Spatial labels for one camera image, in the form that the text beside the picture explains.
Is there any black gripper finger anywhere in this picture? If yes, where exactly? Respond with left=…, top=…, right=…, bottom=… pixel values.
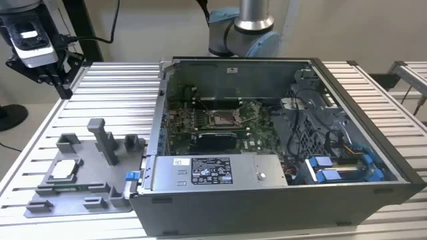
left=4, top=53, right=66, bottom=100
left=61, top=48, right=85, bottom=100

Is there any silver CPU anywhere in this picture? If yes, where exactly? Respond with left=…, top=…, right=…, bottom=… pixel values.
left=48, top=159, right=81, bottom=180

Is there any black RAM slot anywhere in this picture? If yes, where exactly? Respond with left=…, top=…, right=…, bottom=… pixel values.
left=190, top=97, right=244, bottom=102
left=190, top=100, right=244, bottom=105

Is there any CPU socket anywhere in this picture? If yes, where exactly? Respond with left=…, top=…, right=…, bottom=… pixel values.
left=208, top=109, right=240, bottom=129

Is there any black round stand foot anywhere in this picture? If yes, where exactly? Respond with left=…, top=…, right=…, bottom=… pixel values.
left=0, top=104, right=29, bottom=132

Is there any black power connector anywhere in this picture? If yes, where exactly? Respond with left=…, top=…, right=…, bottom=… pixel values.
left=181, top=84, right=197, bottom=101

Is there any grey parts rack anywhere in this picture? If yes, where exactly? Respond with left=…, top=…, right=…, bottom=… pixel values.
left=22, top=118, right=148, bottom=220

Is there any green RAM stick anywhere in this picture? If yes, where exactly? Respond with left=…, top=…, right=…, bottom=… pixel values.
left=37, top=183, right=108, bottom=192

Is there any silver power supply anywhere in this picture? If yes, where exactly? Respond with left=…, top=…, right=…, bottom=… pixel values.
left=150, top=154, right=289, bottom=190

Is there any black graphics card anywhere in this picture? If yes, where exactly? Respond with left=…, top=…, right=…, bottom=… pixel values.
left=192, top=131, right=240, bottom=155

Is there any metal socket cover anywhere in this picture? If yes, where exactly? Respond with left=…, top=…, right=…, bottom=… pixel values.
left=233, top=103, right=261, bottom=124

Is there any green motherboard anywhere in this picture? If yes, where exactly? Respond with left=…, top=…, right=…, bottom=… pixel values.
left=164, top=99, right=284, bottom=156

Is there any white upright profile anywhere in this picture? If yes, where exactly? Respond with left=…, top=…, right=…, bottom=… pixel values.
left=278, top=0, right=302, bottom=58

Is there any silver foil sleeve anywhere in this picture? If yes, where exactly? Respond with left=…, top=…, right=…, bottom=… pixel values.
left=278, top=97, right=306, bottom=111

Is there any black open PC case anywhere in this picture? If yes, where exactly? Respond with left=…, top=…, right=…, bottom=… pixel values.
left=128, top=56, right=427, bottom=237

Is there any grey metal disk cage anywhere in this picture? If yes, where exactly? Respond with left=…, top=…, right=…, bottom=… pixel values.
left=269, top=82, right=351, bottom=161

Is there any blue disk carrier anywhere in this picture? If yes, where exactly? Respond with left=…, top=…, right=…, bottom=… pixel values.
left=312, top=166, right=384, bottom=184
left=305, top=154, right=375, bottom=168

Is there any black box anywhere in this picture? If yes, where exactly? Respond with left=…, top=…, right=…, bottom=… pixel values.
left=368, top=73, right=400, bottom=92

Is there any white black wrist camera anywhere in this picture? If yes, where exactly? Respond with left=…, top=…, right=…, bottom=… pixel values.
left=0, top=16, right=60, bottom=69

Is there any black camera cable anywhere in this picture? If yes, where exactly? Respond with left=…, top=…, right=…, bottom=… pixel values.
left=57, top=0, right=121, bottom=45

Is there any black upright post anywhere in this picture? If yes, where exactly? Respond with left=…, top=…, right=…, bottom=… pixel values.
left=61, top=0, right=102, bottom=62

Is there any thin black floor cable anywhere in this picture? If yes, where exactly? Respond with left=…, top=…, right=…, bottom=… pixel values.
left=0, top=141, right=22, bottom=153

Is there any thin wire locking lever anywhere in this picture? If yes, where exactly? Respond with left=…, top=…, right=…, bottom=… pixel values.
left=193, top=96, right=212, bottom=112

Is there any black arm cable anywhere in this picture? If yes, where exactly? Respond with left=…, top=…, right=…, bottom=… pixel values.
left=194, top=0, right=212, bottom=24

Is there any black wire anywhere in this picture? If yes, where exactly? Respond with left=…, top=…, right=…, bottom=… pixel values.
left=285, top=88, right=331, bottom=157

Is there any blue wire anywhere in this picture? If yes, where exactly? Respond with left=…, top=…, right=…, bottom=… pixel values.
left=345, top=142, right=373, bottom=157

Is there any aluminium side table frame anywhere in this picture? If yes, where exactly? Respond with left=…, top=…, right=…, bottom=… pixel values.
left=388, top=60, right=427, bottom=100

